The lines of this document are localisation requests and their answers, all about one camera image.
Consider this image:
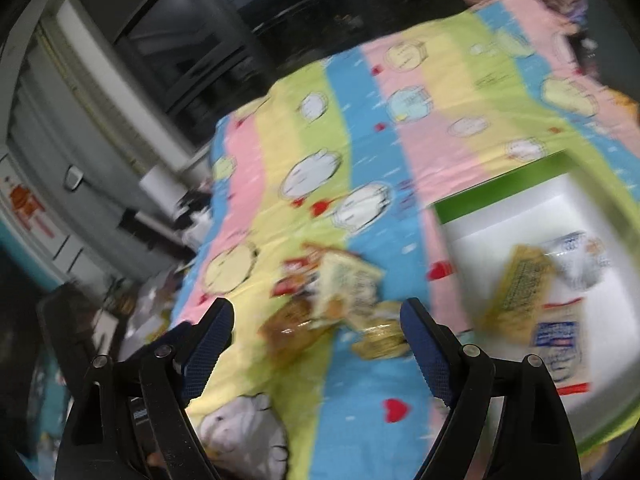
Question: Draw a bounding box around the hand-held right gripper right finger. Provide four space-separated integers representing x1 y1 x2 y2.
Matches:
399 297 583 480

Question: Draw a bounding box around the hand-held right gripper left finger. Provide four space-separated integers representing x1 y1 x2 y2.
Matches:
54 297 236 480

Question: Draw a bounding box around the corn print snack packet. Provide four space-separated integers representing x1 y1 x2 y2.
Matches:
350 302 408 361

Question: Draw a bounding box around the orange snack packet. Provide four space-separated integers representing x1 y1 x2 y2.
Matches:
257 295 336 356

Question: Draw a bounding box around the beige snack packet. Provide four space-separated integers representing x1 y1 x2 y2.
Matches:
302 242 386 331

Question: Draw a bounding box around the yellow biscuit snack packet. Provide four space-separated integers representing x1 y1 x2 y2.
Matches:
480 244 558 343

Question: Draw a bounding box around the white and red snack packet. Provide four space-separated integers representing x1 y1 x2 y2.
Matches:
525 297 591 396

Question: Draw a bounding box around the green cardboard box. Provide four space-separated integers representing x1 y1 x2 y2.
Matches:
432 150 640 453

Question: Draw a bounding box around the pile of dark clothes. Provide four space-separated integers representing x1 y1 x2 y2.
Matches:
172 180 216 256

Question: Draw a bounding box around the striped cartoon printed blanket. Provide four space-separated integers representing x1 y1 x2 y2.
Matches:
170 0 640 480

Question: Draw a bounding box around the dark window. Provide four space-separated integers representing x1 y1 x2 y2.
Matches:
75 0 476 126

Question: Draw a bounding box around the red wall sticker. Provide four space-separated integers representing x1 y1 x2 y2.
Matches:
2 175 56 241

